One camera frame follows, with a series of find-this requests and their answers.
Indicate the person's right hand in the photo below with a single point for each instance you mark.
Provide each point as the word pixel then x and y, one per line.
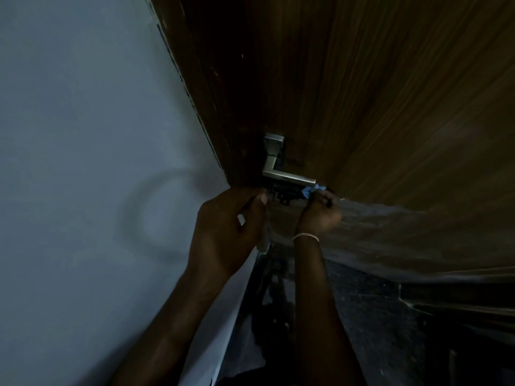
pixel 320 217

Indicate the person's left hand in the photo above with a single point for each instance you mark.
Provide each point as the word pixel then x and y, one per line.
pixel 225 233

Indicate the blue wipe cloth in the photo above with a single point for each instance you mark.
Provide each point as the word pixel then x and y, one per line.
pixel 310 190

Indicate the brown wooden door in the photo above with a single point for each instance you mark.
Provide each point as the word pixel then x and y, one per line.
pixel 402 96

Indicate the person's right forearm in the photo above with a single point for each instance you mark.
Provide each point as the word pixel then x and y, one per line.
pixel 322 317

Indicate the person's left forearm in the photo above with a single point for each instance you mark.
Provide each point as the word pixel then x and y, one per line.
pixel 173 329

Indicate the black door latch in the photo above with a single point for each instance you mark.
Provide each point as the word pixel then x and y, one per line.
pixel 283 192

